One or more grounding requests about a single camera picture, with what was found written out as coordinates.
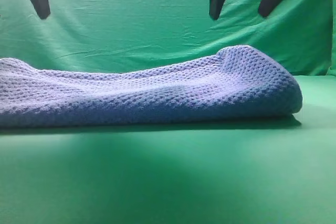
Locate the blue waffle-weave towel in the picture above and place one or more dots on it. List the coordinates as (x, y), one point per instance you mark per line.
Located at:
(236, 82)

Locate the green backdrop cloth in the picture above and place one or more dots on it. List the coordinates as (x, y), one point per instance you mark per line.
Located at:
(129, 35)

